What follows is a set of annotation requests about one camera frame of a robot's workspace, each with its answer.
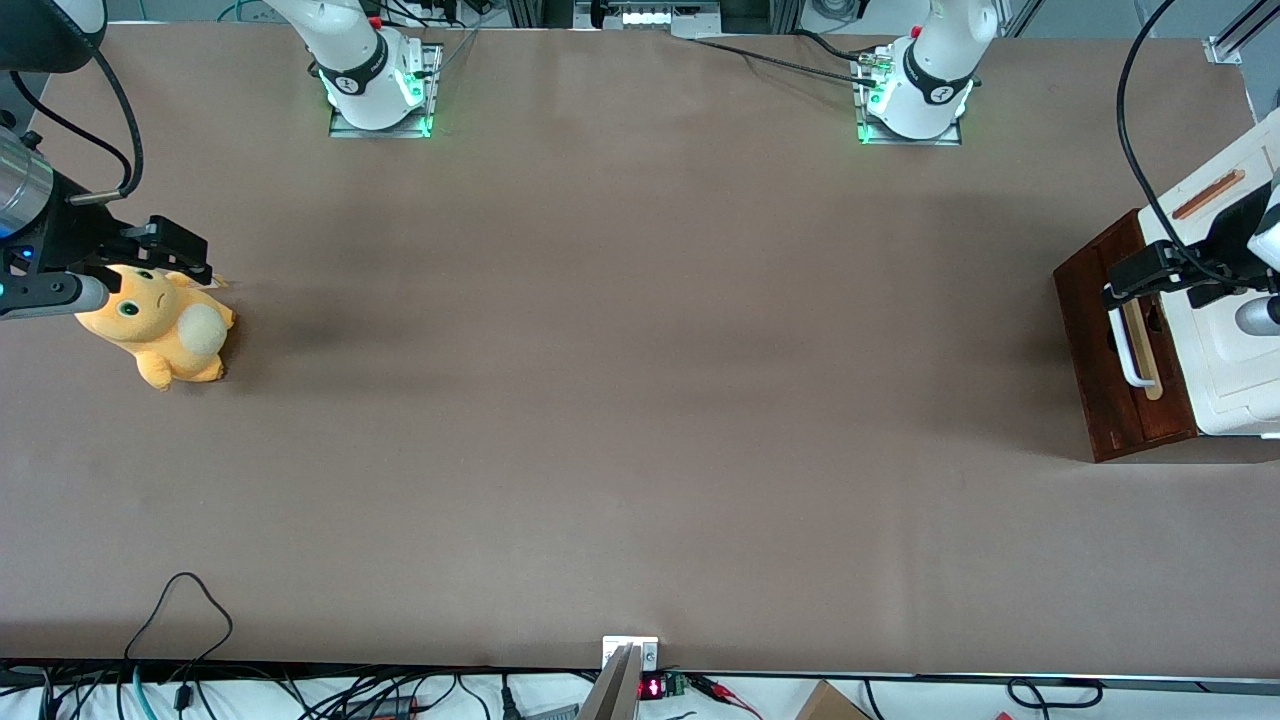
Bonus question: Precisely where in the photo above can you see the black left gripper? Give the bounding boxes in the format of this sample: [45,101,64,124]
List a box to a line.
[1103,183,1280,307]

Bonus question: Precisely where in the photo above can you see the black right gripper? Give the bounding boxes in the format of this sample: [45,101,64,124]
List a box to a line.
[0,175,215,287]

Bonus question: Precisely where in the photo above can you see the white drawer handle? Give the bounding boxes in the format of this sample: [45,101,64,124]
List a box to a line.
[1104,283,1159,389]

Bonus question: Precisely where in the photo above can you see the light wood handle backing strip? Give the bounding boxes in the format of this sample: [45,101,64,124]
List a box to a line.
[1120,298,1167,401]

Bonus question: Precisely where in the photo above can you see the dark wood drawer with handle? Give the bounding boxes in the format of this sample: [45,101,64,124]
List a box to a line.
[1098,212,1198,446]

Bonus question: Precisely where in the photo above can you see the plain dark wood drawer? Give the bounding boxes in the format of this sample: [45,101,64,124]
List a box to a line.
[1058,248,1143,453]

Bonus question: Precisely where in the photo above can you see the orange plush toy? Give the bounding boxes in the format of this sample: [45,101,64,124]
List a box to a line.
[75,263,237,392]

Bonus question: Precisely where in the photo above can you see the white plastic lidded box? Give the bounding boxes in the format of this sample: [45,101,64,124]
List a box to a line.
[1138,105,1280,439]

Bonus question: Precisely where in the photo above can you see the black power adapter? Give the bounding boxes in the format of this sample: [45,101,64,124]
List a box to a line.
[345,695,421,720]

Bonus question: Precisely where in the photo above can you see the brown cardboard box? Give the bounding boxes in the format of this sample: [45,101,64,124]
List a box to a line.
[795,680,873,720]

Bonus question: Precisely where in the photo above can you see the white power strip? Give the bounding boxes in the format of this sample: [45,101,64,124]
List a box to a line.
[573,0,723,33]

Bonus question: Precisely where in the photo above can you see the red clip leads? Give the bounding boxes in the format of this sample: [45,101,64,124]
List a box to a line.
[685,673,763,719]

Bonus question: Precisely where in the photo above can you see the grey metal bar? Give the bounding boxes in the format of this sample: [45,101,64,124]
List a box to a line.
[578,644,641,720]

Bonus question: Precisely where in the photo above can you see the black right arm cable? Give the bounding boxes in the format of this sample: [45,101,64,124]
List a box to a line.
[10,40,144,204]

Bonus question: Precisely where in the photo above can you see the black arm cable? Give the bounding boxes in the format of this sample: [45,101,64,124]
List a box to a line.
[1117,0,1246,291]
[10,40,144,204]

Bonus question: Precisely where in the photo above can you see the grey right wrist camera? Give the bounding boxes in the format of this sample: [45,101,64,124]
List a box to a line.
[0,272,109,321]

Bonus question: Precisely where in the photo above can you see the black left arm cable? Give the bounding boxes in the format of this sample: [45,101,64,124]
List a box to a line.
[1117,0,1246,291]

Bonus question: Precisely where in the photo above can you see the aluminium frame profile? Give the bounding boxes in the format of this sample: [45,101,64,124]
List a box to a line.
[1205,0,1280,67]

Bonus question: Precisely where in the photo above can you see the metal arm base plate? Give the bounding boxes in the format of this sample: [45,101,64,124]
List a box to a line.
[853,48,964,147]
[328,42,444,139]

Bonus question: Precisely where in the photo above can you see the looped thin black cable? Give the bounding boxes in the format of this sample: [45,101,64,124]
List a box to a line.
[123,572,234,663]

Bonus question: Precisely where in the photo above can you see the thick black table cable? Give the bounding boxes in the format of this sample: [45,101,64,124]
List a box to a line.
[795,28,886,64]

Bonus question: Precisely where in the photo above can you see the coiled black cable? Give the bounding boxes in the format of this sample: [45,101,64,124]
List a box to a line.
[1007,677,1104,710]

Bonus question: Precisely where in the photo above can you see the thin black table cable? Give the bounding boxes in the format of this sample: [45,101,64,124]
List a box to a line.
[690,36,883,87]

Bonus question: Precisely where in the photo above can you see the white mounting bracket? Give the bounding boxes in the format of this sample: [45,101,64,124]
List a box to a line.
[602,636,660,673]

